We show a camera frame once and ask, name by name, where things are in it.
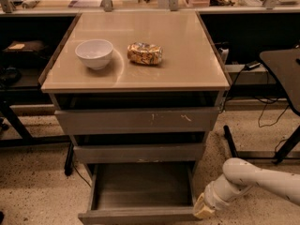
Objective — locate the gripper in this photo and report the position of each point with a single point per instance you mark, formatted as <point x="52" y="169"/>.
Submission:
<point x="213" y="198"/>

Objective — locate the grey bottom drawer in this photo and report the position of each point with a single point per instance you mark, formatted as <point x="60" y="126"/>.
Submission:
<point x="124" y="193"/>

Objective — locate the grey drawer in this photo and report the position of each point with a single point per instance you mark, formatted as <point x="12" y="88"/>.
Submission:
<point x="124" y="193"/>
<point x="137" y="112"/>
<point x="140" y="147"/>

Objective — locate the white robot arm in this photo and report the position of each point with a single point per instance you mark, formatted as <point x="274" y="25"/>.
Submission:
<point x="238" y="177"/>

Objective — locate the grey top drawer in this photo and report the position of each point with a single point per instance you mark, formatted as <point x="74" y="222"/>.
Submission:
<point x="137" y="112"/>

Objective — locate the grey middle drawer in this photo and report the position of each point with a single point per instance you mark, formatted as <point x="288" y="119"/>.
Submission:
<point x="140" y="147"/>

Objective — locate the grey drawer cabinet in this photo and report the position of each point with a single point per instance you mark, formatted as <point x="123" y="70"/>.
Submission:
<point x="137" y="87"/>

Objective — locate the black power adapter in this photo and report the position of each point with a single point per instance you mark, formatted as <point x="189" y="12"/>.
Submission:
<point x="252" y="65"/>

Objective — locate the gold foil snack bag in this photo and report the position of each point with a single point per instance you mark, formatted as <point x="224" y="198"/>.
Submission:
<point x="144" y="53"/>

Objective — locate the black side table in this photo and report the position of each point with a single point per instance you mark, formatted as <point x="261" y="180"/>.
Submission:
<point x="284" y="66"/>

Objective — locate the white bowl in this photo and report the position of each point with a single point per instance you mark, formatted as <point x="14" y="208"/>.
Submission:
<point x="95" y="53"/>

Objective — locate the black left desk frame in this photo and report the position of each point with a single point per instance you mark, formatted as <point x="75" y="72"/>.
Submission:
<point x="31" y="98"/>

